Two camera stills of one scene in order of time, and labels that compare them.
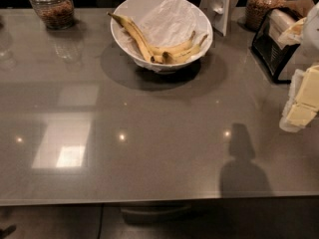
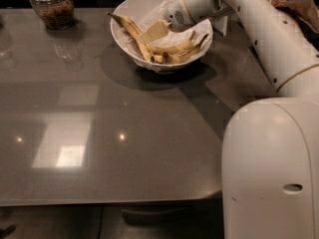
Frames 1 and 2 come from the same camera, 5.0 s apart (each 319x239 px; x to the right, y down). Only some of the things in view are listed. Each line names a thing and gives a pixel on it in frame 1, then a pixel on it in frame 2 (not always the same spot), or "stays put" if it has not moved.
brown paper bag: [302, 6] stays put
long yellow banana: [135, 29] stays put
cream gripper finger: [308, 93] → [156, 31]
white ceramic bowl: [161, 32] stays put
